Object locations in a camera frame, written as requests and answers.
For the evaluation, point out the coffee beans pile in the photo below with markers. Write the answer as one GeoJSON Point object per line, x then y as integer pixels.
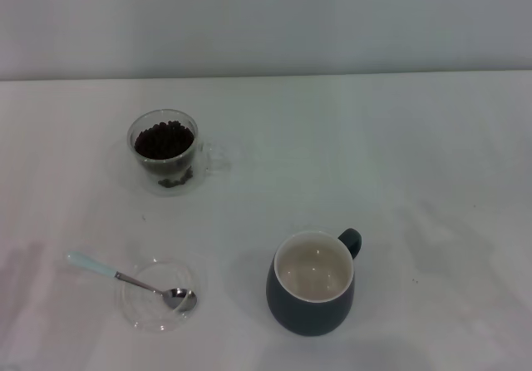
{"type": "Point", "coordinates": [164, 142]}

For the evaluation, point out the dark green ceramic mug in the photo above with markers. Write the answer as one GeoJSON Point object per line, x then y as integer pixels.
{"type": "Point", "coordinates": [307, 317]}

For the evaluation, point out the clear glass saucer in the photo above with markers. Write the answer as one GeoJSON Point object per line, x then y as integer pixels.
{"type": "Point", "coordinates": [145, 313]}

